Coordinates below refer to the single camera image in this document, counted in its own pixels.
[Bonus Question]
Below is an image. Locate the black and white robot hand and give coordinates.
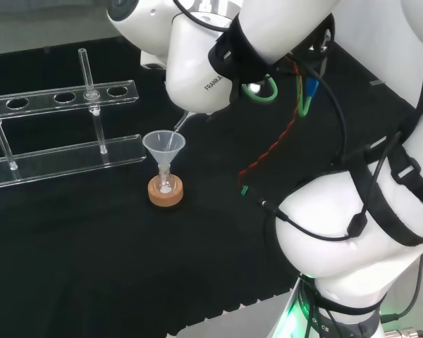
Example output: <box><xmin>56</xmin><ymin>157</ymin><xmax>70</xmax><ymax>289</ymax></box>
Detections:
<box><xmin>140</xmin><ymin>50</ymin><xmax>168</xmax><ymax>72</ymax></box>

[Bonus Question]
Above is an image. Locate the clear plastic funnel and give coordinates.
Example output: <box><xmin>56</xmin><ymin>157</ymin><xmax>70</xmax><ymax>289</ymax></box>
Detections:
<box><xmin>142</xmin><ymin>130</ymin><xmax>187</xmax><ymax>177</ymax></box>

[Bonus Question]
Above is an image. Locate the small round-bottom glass flask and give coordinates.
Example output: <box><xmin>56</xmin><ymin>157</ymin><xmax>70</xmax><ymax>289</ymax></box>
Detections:
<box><xmin>154</xmin><ymin>168</ymin><xmax>178</xmax><ymax>195</ymax></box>

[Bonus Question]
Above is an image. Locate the clear acrylic funnel stand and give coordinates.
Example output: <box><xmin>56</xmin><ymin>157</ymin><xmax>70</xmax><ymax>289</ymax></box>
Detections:
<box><xmin>0</xmin><ymin>48</ymin><xmax>147</xmax><ymax>193</ymax></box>

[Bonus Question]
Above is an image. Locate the black cloth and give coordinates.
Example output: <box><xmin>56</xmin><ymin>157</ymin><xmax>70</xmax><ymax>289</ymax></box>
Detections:
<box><xmin>0</xmin><ymin>32</ymin><xmax>421</xmax><ymax>338</ymax></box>

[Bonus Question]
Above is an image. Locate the green looped cable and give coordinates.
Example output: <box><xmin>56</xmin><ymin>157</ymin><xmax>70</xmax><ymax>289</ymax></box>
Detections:
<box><xmin>240</xmin><ymin>73</ymin><xmax>278</xmax><ymax>105</ymax></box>

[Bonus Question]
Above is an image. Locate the cork ring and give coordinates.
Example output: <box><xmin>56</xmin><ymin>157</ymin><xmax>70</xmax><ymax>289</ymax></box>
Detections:
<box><xmin>147</xmin><ymin>175</ymin><xmax>184</xmax><ymax>208</ymax></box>

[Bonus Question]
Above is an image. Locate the twisted orange and black cable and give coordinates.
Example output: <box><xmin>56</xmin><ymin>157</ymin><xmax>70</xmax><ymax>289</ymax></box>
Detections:
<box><xmin>237</xmin><ymin>52</ymin><xmax>305</xmax><ymax>188</ymax></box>

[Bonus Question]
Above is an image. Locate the green cable with blue connector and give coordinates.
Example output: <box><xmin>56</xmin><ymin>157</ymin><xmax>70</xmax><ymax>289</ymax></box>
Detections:
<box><xmin>295</xmin><ymin>68</ymin><xmax>320</xmax><ymax>118</ymax></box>

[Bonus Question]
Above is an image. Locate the thin black cable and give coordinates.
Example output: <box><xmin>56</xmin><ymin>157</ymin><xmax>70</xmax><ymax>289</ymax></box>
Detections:
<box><xmin>305</xmin><ymin>62</ymin><xmax>349</xmax><ymax>163</ymax></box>

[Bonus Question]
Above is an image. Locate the black cable with inline plug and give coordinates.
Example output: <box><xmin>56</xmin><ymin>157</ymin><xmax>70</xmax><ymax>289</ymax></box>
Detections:
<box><xmin>258</xmin><ymin>132</ymin><xmax>403</xmax><ymax>243</ymax></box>

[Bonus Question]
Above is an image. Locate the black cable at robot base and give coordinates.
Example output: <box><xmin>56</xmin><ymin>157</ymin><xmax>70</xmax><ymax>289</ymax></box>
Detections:
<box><xmin>379</xmin><ymin>253</ymin><xmax>423</xmax><ymax>323</ymax></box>

